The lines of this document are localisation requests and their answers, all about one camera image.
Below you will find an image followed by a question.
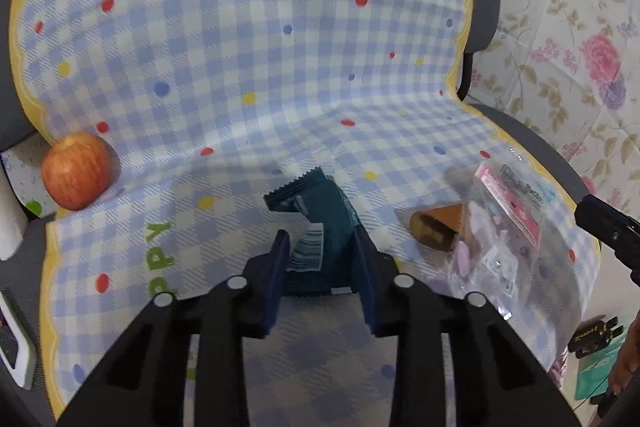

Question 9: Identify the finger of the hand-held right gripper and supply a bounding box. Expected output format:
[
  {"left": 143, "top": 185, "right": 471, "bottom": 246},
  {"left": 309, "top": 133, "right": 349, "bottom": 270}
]
[{"left": 574, "top": 194, "right": 640, "bottom": 285}]

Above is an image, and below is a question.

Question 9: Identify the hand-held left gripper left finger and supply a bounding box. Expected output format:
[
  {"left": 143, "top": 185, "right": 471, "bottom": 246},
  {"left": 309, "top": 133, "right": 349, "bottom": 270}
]
[{"left": 57, "top": 229, "right": 292, "bottom": 427}]

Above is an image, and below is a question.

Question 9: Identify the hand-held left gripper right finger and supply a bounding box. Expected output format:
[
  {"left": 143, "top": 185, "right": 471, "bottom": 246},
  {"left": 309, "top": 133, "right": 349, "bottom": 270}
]
[{"left": 352, "top": 224, "right": 581, "bottom": 427}]

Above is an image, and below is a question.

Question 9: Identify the teal snack wrapper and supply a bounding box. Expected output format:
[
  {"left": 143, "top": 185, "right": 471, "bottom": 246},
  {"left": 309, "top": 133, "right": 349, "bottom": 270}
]
[{"left": 263, "top": 167, "right": 363, "bottom": 297}]

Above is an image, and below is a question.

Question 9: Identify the person's right forearm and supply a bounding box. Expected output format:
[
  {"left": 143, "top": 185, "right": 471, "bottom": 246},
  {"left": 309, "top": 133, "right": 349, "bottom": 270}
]
[{"left": 607, "top": 312, "right": 640, "bottom": 398}]

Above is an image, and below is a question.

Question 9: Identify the clear bag with pink label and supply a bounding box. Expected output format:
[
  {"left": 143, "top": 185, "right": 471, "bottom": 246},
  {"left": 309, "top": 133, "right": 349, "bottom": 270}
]
[{"left": 447, "top": 159, "right": 598, "bottom": 370}]

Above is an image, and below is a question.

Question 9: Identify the black and yellow gadget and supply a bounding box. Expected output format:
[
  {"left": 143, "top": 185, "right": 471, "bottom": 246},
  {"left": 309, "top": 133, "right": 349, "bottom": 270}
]
[{"left": 567, "top": 314, "right": 626, "bottom": 360}]

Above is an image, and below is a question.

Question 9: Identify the teal packet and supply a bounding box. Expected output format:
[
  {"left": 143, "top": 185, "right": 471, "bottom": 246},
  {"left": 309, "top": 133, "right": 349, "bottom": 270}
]
[{"left": 575, "top": 352, "right": 623, "bottom": 400}]

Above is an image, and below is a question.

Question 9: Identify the floral cloth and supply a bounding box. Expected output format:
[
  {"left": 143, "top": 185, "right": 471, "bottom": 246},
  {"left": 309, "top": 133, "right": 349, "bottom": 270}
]
[{"left": 455, "top": 0, "right": 640, "bottom": 218}]

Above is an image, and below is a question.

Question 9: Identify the red apple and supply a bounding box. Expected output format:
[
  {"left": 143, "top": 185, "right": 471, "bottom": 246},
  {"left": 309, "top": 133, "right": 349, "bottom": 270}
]
[{"left": 41, "top": 132, "right": 121, "bottom": 211}]

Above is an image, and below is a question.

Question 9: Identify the blue checked dotted cloth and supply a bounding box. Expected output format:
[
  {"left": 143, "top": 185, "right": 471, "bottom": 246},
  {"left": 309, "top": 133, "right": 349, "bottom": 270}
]
[{"left": 7, "top": 0, "right": 603, "bottom": 427}]

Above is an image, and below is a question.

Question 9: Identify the white handheld device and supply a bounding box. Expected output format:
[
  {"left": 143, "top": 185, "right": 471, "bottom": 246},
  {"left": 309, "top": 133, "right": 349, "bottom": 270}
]
[{"left": 0, "top": 292, "right": 38, "bottom": 390}]

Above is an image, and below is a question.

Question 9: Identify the white polka dot cloth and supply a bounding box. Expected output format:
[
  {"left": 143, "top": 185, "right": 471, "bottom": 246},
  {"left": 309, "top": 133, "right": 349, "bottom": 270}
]
[{"left": 0, "top": 139, "right": 58, "bottom": 219}]

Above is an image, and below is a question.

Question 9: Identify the white paper roll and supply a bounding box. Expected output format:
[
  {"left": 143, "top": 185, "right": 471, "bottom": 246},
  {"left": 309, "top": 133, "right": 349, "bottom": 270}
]
[{"left": 0, "top": 179, "right": 26, "bottom": 260}]

